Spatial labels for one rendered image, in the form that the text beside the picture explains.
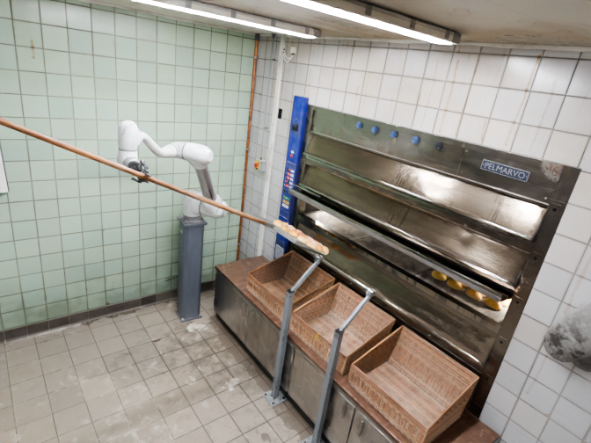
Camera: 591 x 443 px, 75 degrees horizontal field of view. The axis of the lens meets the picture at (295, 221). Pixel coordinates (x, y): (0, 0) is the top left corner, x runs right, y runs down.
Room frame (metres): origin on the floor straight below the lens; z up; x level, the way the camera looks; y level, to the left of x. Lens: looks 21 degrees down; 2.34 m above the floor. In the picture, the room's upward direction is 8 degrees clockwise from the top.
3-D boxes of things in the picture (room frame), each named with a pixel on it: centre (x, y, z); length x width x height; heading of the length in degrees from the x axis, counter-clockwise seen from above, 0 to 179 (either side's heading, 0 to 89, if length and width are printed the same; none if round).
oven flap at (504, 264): (2.51, -0.61, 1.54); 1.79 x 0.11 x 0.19; 41
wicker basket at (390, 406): (1.85, -0.82, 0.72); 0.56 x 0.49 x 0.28; 41
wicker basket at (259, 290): (2.77, -0.02, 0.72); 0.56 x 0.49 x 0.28; 42
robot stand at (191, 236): (3.13, 0.91, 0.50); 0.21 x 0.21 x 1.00; 37
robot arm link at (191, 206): (3.13, 0.90, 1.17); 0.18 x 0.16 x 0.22; 78
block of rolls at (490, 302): (2.36, -1.32, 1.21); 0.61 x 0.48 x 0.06; 131
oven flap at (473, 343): (2.51, -0.61, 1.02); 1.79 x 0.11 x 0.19; 41
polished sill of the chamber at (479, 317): (2.52, -0.62, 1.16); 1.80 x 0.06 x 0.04; 41
